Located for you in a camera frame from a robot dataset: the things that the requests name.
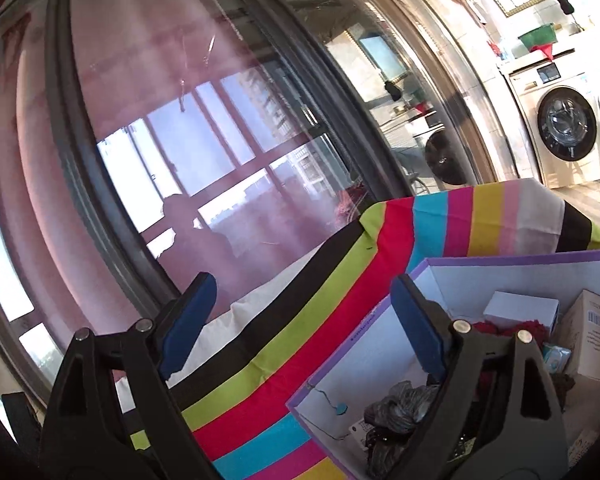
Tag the red cloth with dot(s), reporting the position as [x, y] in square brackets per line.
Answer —
[547, 52]

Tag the dark sliding door frame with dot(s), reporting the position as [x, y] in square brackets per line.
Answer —
[65, 110]

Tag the green basin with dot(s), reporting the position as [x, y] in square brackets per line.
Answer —
[535, 37]

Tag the white tissue pack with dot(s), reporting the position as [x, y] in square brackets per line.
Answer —
[520, 307]

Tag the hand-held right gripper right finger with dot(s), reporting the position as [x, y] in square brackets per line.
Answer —
[420, 330]

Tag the black lace scrunchie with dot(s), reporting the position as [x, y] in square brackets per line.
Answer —
[400, 405]

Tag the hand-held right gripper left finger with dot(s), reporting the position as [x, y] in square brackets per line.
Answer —
[187, 325]

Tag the purple cardboard box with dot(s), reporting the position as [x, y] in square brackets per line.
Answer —
[380, 340]

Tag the striped tablecloth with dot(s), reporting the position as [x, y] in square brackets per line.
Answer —
[380, 240]

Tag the cream printed carton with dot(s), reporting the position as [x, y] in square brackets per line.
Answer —
[587, 340]

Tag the white washing machine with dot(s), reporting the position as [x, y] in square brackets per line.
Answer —
[525, 110]

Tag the red fluffy socks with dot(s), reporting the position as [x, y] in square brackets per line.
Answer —
[490, 329]

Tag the pale blue wipes pack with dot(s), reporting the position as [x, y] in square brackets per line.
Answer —
[555, 357]

